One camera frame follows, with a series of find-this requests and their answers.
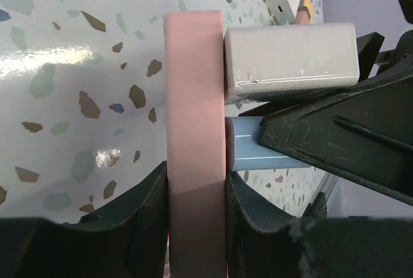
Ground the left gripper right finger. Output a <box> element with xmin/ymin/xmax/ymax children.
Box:
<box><xmin>225</xmin><ymin>172</ymin><xmax>412</xmax><ymax>277</ymax></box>

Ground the aluminium frame rail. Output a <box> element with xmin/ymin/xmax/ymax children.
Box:
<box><xmin>302</xmin><ymin>174</ymin><xmax>338</xmax><ymax>218</ymax></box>

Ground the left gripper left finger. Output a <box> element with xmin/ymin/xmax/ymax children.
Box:
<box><xmin>1</xmin><ymin>162</ymin><xmax>168</xmax><ymax>277</ymax></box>

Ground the salmon plug adapter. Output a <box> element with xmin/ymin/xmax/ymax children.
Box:
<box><xmin>294</xmin><ymin>6</ymin><xmax>310</xmax><ymax>25</ymax></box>

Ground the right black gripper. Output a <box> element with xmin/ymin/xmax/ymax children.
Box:
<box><xmin>240</xmin><ymin>30</ymin><xmax>412</xmax><ymax>117</ymax></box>

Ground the pink power strip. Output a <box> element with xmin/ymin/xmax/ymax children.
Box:
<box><xmin>164</xmin><ymin>10</ymin><xmax>227</xmax><ymax>277</ymax></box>

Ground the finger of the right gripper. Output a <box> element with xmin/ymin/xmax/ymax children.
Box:
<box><xmin>259</xmin><ymin>90</ymin><xmax>412</xmax><ymax>204</ymax></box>

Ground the white pink plug adapter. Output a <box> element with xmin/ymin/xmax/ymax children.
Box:
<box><xmin>224</xmin><ymin>23</ymin><xmax>359</xmax><ymax>172</ymax></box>

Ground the yellow plug adapter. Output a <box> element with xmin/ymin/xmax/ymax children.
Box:
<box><xmin>299</xmin><ymin>0</ymin><xmax>314</xmax><ymax>22</ymax></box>

